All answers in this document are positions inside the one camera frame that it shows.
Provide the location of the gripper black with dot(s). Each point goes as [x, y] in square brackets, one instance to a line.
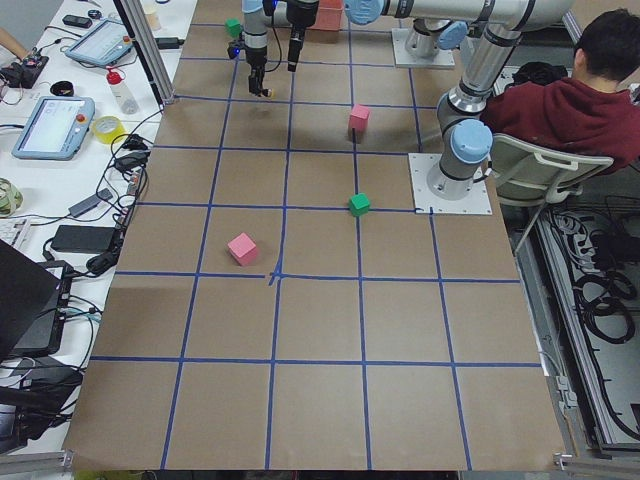
[255, 60]
[299, 21]

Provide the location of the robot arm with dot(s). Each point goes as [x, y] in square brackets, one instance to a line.
[505, 21]
[261, 15]

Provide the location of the pink plastic bin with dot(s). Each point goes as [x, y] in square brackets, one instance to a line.
[329, 15]

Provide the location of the green foam cube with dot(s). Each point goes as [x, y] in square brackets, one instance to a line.
[359, 204]
[233, 27]

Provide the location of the small black power brick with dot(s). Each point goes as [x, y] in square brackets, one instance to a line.
[169, 43]

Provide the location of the pink foam cube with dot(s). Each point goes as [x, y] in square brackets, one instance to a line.
[243, 249]
[359, 118]

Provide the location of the squeeze bottle red cap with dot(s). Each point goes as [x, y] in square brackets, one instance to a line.
[121, 92]

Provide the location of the teach pendant far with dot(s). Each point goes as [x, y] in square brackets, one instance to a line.
[103, 45]

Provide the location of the teach pendant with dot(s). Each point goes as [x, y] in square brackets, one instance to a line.
[56, 128]
[103, 45]

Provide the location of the yellow tape roll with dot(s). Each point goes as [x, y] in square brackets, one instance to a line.
[108, 129]

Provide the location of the teach pendant near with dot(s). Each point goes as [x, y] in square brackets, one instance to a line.
[56, 128]

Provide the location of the black power adapter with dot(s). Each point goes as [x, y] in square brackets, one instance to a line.
[82, 239]

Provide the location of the white office chair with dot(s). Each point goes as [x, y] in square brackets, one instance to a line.
[527, 175]

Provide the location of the person in red hoodie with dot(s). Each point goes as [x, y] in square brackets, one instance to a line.
[586, 113]

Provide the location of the black laptop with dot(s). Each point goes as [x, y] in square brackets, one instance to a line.
[33, 297]

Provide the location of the aluminium frame post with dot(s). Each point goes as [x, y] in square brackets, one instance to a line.
[133, 18]

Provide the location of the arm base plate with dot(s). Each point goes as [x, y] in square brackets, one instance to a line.
[416, 50]
[435, 193]

